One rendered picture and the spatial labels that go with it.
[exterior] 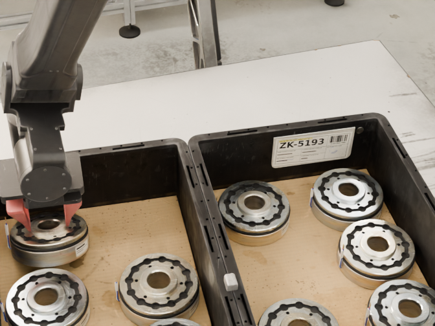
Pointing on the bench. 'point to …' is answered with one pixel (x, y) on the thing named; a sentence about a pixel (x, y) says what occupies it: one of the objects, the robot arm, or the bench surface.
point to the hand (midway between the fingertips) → (47, 221)
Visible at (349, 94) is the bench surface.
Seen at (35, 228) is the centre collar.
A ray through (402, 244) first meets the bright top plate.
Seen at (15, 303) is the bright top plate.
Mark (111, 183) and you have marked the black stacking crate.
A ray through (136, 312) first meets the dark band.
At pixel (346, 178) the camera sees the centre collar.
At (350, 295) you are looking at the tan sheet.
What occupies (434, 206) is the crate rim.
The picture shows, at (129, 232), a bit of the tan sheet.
